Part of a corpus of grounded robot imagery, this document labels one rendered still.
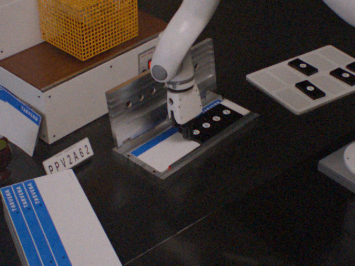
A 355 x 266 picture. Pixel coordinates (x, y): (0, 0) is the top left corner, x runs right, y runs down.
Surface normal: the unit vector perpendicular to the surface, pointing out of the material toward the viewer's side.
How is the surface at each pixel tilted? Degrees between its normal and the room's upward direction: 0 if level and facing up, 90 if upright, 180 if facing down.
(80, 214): 0
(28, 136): 69
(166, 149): 0
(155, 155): 0
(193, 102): 78
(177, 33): 47
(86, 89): 90
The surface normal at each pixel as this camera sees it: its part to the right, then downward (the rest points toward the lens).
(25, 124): -0.68, 0.08
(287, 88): 0.01, -0.81
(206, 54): 0.72, 0.28
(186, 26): -0.02, -0.19
